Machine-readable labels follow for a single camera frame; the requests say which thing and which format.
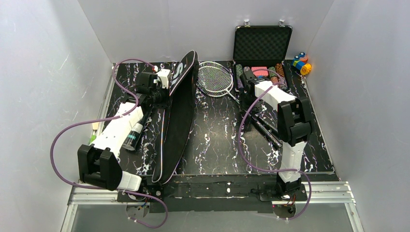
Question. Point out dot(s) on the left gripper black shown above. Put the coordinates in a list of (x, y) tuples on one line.
[(161, 100)]

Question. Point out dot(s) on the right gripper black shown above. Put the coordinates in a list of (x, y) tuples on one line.
[(244, 76)]

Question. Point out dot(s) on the white badminton racket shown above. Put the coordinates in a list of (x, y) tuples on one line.
[(215, 78), (266, 126)]

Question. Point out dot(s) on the black racket bag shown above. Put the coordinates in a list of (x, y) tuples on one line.
[(177, 118)]

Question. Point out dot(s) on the black shuttlecock tube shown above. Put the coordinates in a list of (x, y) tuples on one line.
[(133, 138)]

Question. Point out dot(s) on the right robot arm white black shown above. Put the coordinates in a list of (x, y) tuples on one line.
[(294, 126)]

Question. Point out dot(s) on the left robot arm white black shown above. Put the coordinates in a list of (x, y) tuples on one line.
[(98, 161)]

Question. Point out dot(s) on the poker chip row far left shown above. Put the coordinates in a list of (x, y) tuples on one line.
[(238, 73)]

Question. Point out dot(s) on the pink playing card deck upper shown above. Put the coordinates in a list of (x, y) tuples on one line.
[(260, 71)]

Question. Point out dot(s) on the poker chip row right inner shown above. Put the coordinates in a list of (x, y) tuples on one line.
[(272, 75)]

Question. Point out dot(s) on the black poker chip case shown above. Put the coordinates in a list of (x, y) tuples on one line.
[(260, 46)]

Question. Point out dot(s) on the poker chip row far right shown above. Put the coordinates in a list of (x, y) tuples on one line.
[(279, 70)]

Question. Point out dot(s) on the colourful toy block train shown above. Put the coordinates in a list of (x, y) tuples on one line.
[(300, 62)]

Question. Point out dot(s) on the beige small block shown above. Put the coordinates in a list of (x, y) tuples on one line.
[(95, 126)]

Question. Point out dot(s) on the green small block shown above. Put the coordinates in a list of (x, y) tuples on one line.
[(92, 138)]

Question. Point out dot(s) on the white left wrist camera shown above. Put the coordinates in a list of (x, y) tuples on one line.
[(163, 76)]

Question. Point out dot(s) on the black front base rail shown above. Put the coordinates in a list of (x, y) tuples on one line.
[(223, 192)]

